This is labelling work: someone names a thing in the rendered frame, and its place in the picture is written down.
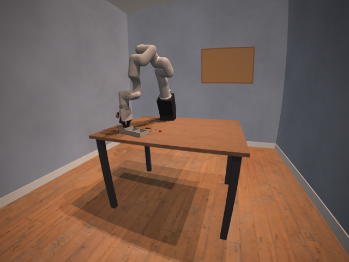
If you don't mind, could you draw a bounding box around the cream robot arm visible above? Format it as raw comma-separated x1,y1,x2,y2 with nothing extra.
118,44,173,109

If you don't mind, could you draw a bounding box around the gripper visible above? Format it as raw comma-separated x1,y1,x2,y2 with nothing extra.
119,108,133,128

